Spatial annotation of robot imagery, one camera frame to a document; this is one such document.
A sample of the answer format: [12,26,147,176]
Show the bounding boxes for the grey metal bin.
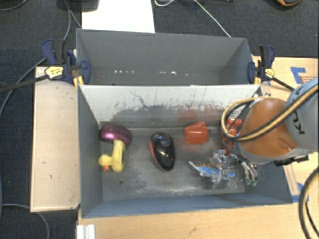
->
[75,28,294,219]

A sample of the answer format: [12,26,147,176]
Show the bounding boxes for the pale wood board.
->
[29,66,82,213]

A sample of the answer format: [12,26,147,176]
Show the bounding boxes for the blue and white packet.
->
[188,160,236,183]

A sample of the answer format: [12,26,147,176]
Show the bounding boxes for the orange toy bell pepper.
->
[183,121,209,145]

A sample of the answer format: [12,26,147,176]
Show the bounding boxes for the yellow rubber duck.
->
[98,139,126,173]

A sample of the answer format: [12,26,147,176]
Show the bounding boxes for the purple computer mouse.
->
[99,124,133,146]

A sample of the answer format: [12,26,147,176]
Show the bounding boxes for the black and red computer mouse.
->
[149,131,176,172]

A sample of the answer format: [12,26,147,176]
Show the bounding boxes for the red plastic object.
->
[220,117,244,156]

